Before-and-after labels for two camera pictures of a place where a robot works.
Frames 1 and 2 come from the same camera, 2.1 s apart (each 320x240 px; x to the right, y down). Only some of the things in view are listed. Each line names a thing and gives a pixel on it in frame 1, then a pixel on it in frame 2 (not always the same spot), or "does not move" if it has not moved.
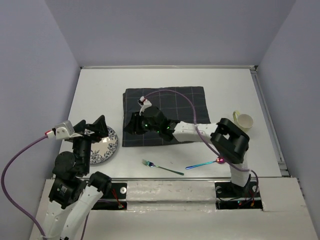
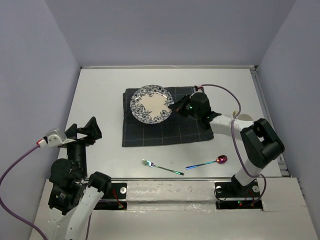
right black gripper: [133, 125] → [178, 107]
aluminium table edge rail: [123, 67] does not move
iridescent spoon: [219, 160] does not move
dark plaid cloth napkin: [175, 103] does not move
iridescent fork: [152, 165] does not move
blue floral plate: [103, 149] → [149, 104]
